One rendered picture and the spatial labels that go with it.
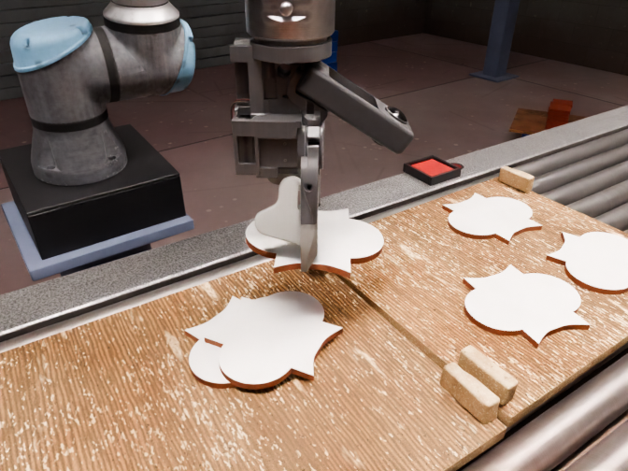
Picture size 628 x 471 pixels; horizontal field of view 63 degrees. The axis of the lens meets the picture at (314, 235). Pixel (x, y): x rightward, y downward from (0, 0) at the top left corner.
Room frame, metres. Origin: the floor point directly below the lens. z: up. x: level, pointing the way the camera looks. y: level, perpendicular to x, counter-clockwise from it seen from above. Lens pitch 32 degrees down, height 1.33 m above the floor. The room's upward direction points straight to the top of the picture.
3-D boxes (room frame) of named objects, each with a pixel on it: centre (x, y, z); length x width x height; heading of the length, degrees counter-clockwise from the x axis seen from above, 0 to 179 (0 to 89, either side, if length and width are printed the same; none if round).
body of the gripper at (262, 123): (0.46, 0.03, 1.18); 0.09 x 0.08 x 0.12; 88
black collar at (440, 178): (0.88, -0.22, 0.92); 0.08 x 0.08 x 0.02; 33
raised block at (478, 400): (0.33, -0.15, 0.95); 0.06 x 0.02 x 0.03; 32
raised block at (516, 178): (0.79, -0.34, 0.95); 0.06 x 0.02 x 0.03; 34
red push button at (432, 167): (0.88, -0.22, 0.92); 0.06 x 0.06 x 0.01; 33
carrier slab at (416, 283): (0.57, -0.26, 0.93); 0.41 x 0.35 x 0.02; 124
